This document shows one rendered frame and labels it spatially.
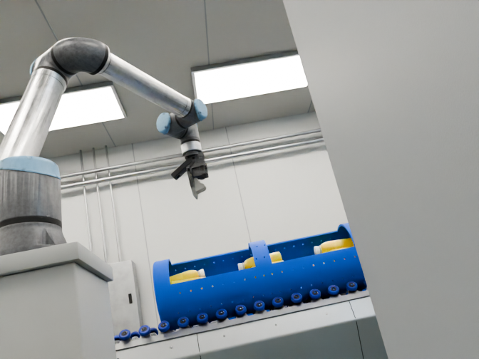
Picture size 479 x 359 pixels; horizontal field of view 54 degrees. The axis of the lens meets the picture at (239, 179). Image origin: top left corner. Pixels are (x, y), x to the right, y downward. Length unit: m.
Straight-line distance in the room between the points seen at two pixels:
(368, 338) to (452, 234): 1.67
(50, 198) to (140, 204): 4.37
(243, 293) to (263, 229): 3.56
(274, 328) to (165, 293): 0.44
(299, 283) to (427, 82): 1.66
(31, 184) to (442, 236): 1.06
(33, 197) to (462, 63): 1.09
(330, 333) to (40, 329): 1.15
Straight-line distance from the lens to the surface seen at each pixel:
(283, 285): 1.91
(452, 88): 0.28
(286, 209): 5.52
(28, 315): 1.09
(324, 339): 1.91
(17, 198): 1.24
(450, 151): 0.29
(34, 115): 1.60
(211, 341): 1.88
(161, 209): 5.54
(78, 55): 1.70
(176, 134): 2.12
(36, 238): 1.20
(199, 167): 2.11
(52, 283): 1.08
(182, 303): 1.90
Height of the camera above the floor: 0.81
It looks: 20 degrees up
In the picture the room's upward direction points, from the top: 12 degrees counter-clockwise
